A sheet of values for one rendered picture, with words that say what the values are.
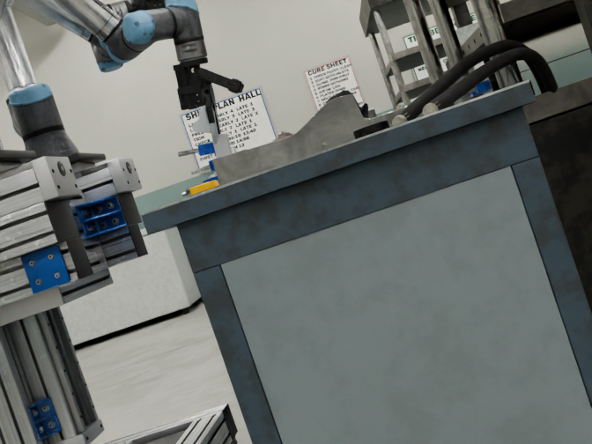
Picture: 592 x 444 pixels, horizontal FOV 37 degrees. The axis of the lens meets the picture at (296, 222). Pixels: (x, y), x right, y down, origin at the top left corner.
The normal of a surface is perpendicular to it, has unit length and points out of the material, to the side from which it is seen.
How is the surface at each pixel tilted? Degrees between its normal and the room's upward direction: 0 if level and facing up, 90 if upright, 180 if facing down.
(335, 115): 90
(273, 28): 90
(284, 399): 90
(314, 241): 90
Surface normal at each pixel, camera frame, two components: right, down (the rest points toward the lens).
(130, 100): -0.05, 0.04
